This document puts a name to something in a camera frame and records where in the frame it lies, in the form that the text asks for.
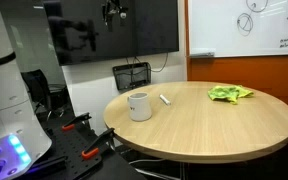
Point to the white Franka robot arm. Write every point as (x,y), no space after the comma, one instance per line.
(4,100)

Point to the whiteboard with marker drawings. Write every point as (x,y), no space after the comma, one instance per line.
(224,36)

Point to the black office chair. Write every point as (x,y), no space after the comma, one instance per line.
(37,88)

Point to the white marker with black cap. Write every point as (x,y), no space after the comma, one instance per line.
(165,99)

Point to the black perforated mounting board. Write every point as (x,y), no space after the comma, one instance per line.
(70,146)

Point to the grey whiteboard eraser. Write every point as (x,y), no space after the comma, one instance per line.
(202,54)

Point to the yellow-green cloth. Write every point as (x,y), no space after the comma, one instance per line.
(227,92)

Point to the white ceramic mug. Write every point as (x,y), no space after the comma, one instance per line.
(140,108)

